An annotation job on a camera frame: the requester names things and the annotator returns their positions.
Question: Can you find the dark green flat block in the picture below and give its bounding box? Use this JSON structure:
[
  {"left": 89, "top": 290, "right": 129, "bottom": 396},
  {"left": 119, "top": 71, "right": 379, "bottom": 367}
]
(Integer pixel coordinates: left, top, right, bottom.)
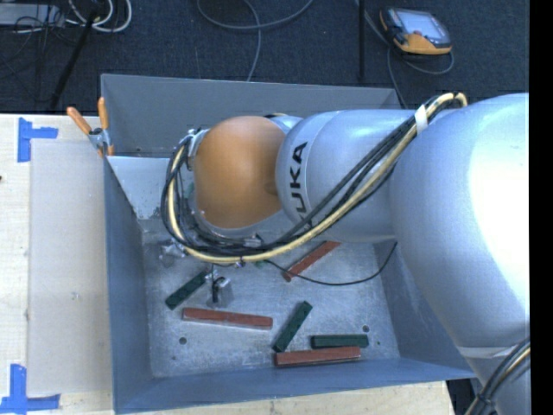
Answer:
[
  {"left": 310, "top": 334, "right": 370, "bottom": 350},
  {"left": 164, "top": 270, "right": 209, "bottom": 311},
  {"left": 271, "top": 300, "right": 314, "bottom": 354}
]

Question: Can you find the grey metal bin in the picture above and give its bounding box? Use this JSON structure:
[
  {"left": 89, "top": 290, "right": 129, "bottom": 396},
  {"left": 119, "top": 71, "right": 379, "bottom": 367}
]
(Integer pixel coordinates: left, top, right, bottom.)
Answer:
[{"left": 99, "top": 73, "right": 478, "bottom": 415}]

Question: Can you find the pale wood flat board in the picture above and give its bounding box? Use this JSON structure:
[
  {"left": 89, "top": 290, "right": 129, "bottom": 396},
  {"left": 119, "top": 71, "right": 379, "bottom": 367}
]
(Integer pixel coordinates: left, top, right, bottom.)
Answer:
[{"left": 26, "top": 137, "right": 114, "bottom": 399}]

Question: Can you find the red-brown flat block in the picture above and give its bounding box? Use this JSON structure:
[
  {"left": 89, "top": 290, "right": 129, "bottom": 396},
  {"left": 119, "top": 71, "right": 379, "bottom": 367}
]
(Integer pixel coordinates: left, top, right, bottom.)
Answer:
[
  {"left": 181, "top": 307, "right": 275, "bottom": 331},
  {"left": 272, "top": 346, "right": 362, "bottom": 368},
  {"left": 282, "top": 239, "right": 343, "bottom": 283}
]

